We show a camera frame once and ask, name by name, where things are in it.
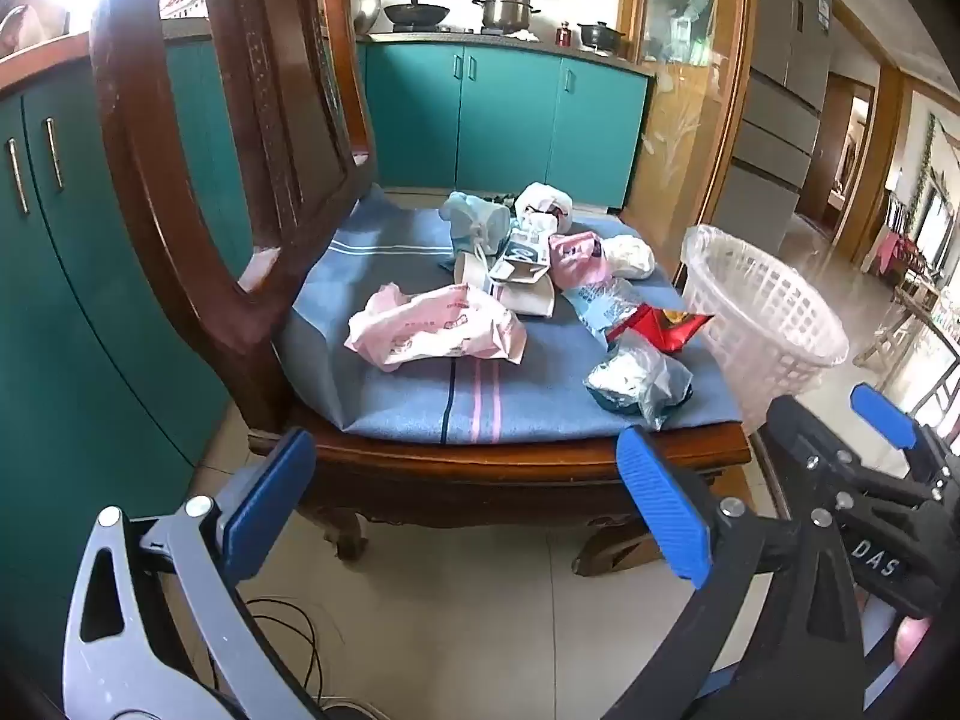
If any white toothpaste box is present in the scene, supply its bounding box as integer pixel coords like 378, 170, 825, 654
487, 229, 552, 286

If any wood framed glass door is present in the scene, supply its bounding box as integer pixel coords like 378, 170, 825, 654
619, 0, 751, 241

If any black floor cable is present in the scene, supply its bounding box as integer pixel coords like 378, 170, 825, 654
247, 598, 327, 713

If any person's right hand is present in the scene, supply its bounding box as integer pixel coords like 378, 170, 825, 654
895, 617, 933, 667

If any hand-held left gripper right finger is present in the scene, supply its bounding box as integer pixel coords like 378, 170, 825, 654
600, 426, 865, 720

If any pink hanging cloth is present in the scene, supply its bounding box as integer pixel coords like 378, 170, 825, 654
874, 232, 912, 271

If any teal side cabinet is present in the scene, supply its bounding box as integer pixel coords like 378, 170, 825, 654
0, 30, 256, 691

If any white paper cup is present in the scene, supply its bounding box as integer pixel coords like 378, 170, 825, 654
454, 251, 556, 318

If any blue striped seat cushion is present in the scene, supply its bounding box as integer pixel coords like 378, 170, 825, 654
274, 191, 743, 447

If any clear silver plastic bag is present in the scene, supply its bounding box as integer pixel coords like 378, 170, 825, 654
583, 330, 695, 432

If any steel stock pot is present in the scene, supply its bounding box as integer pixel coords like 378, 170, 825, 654
472, 0, 542, 32

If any white crumpled tissue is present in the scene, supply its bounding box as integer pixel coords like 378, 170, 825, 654
602, 235, 657, 281

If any wooden stool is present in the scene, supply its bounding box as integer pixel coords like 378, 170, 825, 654
855, 289, 960, 443

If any dark wooden chair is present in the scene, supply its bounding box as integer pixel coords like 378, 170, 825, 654
88, 0, 755, 578

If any pink white plastic bag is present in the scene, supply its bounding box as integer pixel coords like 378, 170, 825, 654
345, 283, 528, 372

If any black wok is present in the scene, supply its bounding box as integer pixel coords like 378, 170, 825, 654
382, 0, 451, 27

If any pink packet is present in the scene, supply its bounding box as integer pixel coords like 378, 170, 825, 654
547, 232, 607, 290

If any blue white wrapper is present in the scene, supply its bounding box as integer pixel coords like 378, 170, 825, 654
562, 277, 646, 338

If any white plastic mesh basket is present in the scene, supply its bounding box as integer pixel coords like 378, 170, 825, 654
680, 225, 850, 432

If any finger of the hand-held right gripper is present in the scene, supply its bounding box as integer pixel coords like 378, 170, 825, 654
850, 382, 960, 482
761, 394, 947, 535

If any black lidded pot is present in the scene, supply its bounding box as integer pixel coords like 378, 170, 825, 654
576, 21, 626, 53

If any grey refrigerator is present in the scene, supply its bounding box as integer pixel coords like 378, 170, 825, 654
709, 0, 833, 256

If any teal stove cabinet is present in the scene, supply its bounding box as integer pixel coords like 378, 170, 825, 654
356, 41, 653, 215

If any white plastic bag red print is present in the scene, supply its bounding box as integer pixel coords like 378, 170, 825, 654
514, 181, 575, 235

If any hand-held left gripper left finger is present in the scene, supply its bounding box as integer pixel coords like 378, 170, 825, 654
61, 427, 332, 720

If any light blue plastic bag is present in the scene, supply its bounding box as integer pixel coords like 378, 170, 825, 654
439, 191, 515, 260

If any red snack packet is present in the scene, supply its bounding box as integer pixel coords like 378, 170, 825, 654
606, 305, 713, 355

